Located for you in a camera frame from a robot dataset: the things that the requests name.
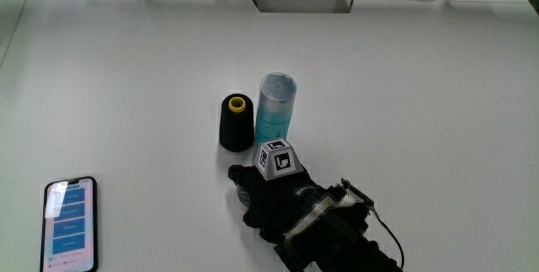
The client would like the person's right hand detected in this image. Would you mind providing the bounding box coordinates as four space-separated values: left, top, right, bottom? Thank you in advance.
228 138 334 244

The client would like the black thread spool yellow core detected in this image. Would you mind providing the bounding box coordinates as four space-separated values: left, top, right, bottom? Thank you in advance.
218 93 256 153

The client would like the clear blue liquid bottle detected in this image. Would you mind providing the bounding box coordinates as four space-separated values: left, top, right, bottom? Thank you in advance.
253 72 298 146

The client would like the black smartphone lit screen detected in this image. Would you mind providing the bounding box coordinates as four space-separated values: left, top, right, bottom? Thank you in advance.
40 175 99 272

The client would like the thin black glove cable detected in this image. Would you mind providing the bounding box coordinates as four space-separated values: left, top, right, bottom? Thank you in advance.
370 206 406 270

